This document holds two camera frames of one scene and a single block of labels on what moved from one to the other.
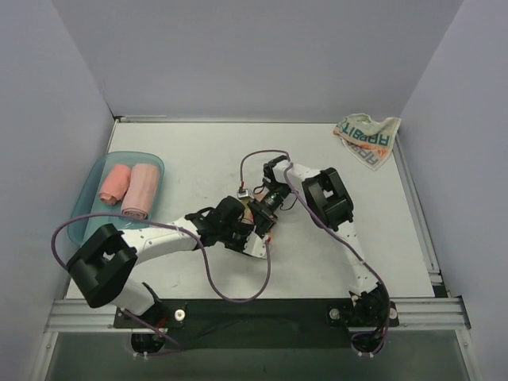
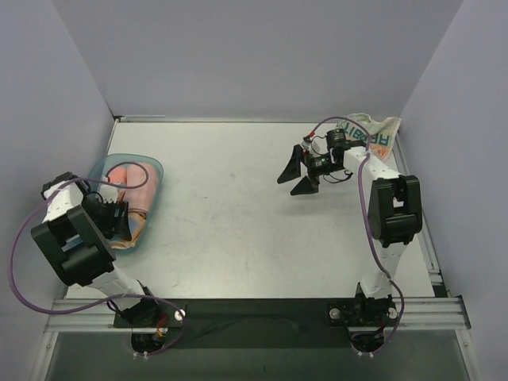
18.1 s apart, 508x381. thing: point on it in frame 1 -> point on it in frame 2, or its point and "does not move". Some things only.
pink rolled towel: (143, 191) does not move
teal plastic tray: (123, 182) does not move
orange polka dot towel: (259, 194) -> (136, 223)
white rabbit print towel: (370, 143) does not move
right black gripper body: (261, 214) -> (308, 167)
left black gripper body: (241, 238) -> (120, 217)
